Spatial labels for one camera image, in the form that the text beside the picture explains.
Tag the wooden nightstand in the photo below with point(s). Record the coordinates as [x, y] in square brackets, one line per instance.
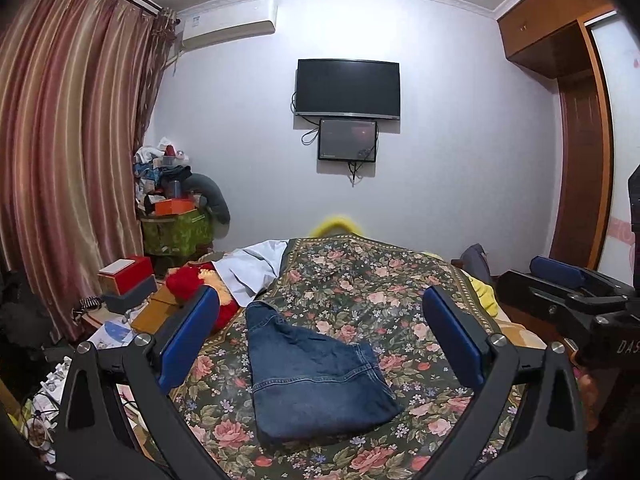
[157, 310]

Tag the pile of household clutter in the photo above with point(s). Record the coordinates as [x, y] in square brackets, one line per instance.
[160, 170]

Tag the grey tube pillow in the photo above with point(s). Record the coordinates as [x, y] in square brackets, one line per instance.
[217, 205]

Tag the blue denim jacket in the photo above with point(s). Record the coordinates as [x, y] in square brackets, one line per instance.
[310, 380]

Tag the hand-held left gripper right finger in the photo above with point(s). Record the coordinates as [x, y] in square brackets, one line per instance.
[450, 335]

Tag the red box with white lid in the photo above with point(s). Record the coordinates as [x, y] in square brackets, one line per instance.
[127, 270]

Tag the black bag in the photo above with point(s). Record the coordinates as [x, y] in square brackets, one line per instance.
[22, 310]

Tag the person's right hand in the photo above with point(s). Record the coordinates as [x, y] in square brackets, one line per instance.
[590, 400]

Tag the wooden wardrobe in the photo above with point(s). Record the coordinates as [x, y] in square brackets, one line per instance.
[575, 110]

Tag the white air conditioner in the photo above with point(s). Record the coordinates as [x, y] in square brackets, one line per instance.
[227, 22]

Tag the grey box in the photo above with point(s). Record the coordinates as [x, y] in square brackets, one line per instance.
[131, 296]

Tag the black wall television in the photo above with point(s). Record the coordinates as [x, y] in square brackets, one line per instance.
[347, 87]

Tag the white and blue papers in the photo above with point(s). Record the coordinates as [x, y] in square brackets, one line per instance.
[111, 335]

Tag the striped pink curtain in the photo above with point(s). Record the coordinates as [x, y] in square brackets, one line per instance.
[70, 150]

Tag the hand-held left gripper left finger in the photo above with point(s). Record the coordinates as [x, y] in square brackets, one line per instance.
[190, 335]

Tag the small bowl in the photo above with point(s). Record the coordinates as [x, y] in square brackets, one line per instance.
[40, 432]

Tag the floral blanket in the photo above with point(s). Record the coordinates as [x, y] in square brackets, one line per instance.
[360, 290]

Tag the white shirt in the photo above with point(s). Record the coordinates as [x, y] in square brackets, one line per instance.
[245, 270]

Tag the frosted wardrobe sliding door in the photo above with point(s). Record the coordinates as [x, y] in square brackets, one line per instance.
[620, 125]

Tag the yellow bed sheet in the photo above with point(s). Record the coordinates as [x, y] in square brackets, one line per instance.
[482, 297]

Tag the grey cloth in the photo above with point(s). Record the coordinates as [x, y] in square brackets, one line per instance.
[472, 260]

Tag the green cloth covered cabinet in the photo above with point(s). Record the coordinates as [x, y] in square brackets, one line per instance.
[175, 232]

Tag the orange box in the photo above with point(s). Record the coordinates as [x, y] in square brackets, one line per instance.
[174, 206]

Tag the small black wall monitor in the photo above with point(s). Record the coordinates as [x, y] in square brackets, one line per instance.
[347, 140]

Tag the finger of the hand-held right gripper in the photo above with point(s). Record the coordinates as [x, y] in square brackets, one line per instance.
[535, 300]
[555, 269]

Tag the red plush toy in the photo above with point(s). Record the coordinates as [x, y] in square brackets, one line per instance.
[186, 281]

